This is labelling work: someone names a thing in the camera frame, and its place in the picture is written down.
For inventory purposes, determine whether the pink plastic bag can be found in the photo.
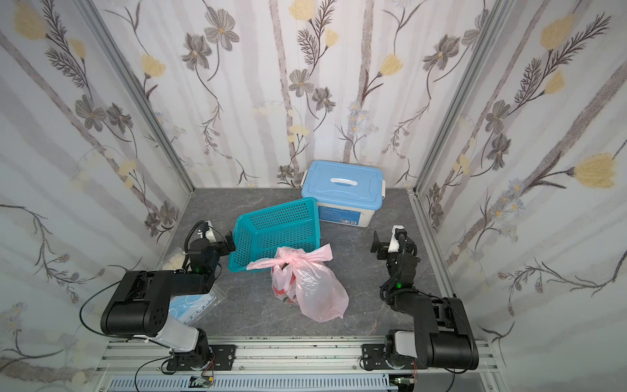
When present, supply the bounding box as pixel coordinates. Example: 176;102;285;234
247;244;349;323

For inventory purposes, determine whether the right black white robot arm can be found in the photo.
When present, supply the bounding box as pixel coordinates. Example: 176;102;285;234
360;226;479;374

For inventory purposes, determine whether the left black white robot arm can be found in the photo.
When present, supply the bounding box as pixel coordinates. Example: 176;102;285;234
100;220;236;372

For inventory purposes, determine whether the teal plastic basket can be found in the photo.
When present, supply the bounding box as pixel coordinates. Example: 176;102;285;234
229;198;321;273

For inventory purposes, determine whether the white cotton packet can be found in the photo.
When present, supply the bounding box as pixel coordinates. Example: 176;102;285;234
158;248;186;270

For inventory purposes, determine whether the white storage box blue lid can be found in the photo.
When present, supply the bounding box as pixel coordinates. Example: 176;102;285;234
300;160;386;228

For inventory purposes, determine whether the blue face masks packet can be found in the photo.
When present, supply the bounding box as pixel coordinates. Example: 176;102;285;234
169;286;225;325

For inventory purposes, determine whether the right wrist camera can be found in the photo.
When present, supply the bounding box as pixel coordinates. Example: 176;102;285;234
388;225;406;253

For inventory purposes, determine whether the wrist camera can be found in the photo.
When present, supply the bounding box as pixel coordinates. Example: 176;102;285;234
388;225;406;253
204;220;217;242

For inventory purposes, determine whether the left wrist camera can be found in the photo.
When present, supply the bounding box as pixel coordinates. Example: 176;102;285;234
204;220;217;242

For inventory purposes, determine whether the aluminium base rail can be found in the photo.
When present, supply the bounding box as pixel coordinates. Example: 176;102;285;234
89;336;506;391

